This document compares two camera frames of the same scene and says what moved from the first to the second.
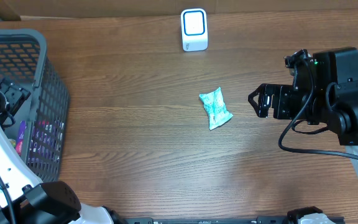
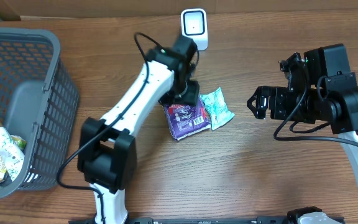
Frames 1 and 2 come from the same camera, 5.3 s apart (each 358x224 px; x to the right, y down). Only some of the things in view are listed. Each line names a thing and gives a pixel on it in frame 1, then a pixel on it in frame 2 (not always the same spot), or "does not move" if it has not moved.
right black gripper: [281, 93] does not move
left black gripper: [17, 94] to [192, 99]
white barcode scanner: [194, 31] does not move
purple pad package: [46, 141] to [184, 119]
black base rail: [258, 220] does not move
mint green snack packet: [215, 106] does not move
